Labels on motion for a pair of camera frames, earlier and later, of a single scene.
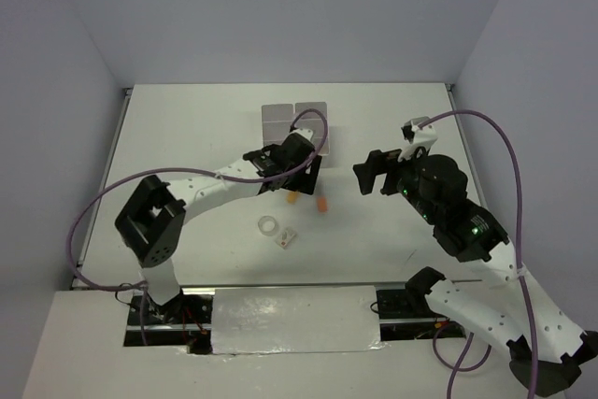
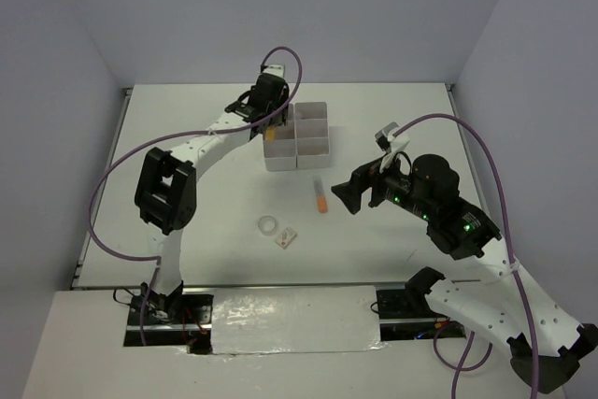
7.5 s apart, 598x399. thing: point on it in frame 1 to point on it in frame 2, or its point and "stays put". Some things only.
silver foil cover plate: [300, 319] stays put
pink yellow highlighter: [291, 197] to [270, 134]
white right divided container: [313, 116] stays put
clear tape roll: [268, 225] stays put
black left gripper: [305, 182] to [281, 118]
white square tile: [285, 237] stays put
